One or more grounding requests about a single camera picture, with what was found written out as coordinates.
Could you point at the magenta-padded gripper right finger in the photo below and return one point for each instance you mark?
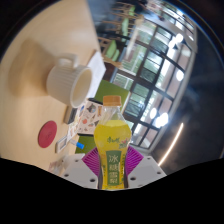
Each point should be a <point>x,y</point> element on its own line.
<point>148,170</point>

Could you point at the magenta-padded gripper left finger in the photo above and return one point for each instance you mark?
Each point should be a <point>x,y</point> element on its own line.
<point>80,173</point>

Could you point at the yellow drink bottle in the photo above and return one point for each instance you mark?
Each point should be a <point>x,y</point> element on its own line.
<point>112,140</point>

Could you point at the pink paper packet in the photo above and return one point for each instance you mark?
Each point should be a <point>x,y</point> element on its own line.
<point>56,166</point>

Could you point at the small blue-capped bottle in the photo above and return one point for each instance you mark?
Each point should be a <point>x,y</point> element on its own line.
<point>76,143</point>

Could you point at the small white device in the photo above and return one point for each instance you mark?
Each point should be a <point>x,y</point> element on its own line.
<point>61,144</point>

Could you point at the long curved ceiling light strip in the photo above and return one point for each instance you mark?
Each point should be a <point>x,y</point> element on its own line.
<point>171,143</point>

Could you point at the sticker-printed paper sheet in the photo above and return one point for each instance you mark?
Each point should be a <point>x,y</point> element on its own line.
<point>73,131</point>

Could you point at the flat round red coaster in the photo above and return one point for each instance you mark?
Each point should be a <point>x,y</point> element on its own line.
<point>47,134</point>

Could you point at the small dark box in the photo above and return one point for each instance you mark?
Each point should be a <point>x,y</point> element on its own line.
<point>70,115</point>

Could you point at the white ribbed mug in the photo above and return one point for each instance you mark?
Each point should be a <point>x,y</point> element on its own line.
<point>63,81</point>

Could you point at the white printed paper sheet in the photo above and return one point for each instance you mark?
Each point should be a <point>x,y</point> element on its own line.
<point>97,68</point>

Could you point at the wooden chairs with green seats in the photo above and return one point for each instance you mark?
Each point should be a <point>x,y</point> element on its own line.
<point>115,46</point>

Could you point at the black-framed window wall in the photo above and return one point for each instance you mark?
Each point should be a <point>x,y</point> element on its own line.
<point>153,76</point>

